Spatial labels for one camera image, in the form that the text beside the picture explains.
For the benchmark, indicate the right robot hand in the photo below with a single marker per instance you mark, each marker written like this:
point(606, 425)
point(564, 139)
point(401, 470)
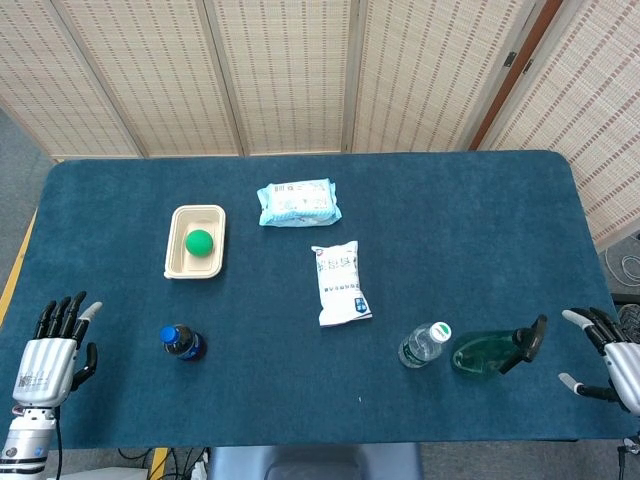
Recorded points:
point(625, 370)

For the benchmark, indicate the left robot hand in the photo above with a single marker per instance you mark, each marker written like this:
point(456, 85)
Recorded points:
point(45, 370)

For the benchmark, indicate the green spray bottle black trigger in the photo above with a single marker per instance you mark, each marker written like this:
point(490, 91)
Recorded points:
point(480, 355)

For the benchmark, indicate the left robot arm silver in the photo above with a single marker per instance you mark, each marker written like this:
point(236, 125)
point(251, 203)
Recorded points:
point(27, 440)

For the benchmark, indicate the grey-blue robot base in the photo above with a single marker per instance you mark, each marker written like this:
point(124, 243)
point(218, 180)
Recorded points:
point(310, 462)

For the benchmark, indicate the small Pepsi cola bottle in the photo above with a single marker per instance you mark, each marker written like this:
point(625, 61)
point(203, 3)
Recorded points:
point(187, 345)

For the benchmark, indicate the clear water bottle green label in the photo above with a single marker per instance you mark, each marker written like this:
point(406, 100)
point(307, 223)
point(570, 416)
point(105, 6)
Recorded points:
point(420, 350)

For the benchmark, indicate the black floor equipment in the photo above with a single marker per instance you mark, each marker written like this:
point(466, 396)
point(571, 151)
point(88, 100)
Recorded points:
point(631, 320)

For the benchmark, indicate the beige plastic food container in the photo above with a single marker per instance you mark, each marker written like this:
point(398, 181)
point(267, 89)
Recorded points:
point(200, 267)

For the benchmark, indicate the green ball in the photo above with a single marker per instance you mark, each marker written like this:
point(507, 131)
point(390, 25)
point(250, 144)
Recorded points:
point(199, 243)

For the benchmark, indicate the blue table cloth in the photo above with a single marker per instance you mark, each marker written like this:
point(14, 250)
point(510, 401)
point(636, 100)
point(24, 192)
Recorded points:
point(300, 390)

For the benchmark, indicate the white pouch with blue print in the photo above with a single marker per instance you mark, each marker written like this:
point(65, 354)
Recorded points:
point(340, 285)

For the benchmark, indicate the light blue wet wipes pack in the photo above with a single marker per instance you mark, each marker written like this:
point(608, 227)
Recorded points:
point(300, 205)

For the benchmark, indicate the beige woven folding screen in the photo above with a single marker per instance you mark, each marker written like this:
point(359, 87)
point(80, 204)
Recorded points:
point(285, 75)

